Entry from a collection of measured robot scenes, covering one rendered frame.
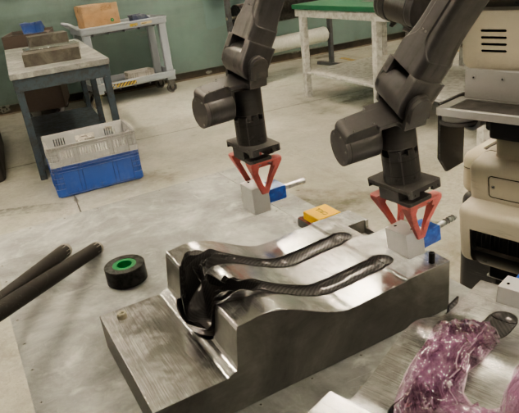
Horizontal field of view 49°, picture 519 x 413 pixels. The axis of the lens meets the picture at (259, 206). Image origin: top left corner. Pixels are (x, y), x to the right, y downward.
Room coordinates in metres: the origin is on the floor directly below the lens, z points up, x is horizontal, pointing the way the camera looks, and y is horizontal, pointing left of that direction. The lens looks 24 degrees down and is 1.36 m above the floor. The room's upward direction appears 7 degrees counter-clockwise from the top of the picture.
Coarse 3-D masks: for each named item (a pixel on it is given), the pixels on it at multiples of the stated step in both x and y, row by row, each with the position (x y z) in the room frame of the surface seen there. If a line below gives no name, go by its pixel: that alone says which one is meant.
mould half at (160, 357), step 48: (288, 240) 0.92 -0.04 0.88; (384, 240) 0.86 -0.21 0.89; (384, 288) 0.72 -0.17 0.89; (432, 288) 0.75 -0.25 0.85; (144, 336) 0.71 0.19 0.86; (192, 336) 0.70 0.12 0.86; (240, 336) 0.61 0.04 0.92; (288, 336) 0.64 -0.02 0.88; (336, 336) 0.67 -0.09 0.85; (384, 336) 0.71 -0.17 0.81; (144, 384) 0.60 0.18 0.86; (192, 384) 0.59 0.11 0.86; (240, 384) 0.60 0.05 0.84; (288, 384) 0.63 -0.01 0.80
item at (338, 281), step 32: (192, 256) 0.78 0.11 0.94; (224, 256) 0.81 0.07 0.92; (288, 256) 0.86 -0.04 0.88; (384, 256) 0.81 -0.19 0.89; (192, 288) 0.77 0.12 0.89; (224, 288) 0.70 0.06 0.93; (256, 288) 0.71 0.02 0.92; (288, 288) 0.73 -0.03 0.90; (320, 288) 0.75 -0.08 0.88; (192, 320) 0.72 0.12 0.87
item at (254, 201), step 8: (240, 184) 1.04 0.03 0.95; (248, 184) 1.03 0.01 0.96; (256, 184) 1.02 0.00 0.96; (264, 184) 1.02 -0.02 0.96; (272, 184) 1.04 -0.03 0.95; (280, 184) 1.04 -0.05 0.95; (288, 184) 1.06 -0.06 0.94; (296, 184) 1.06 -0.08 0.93; (248, 192) 1.01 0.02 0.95; (256, 192) 1.00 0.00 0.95; (272, 192) 1.02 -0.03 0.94; (280, 192) 1.03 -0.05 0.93; (248, 200) 1.02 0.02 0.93; (256, 200) 1.00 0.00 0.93; (264, 200) 1.01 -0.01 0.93; (272, 200) 1.02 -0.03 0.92; (248, 208) 1.02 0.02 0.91; (256, 208) 1.00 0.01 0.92; (264, 208) 1.01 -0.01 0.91
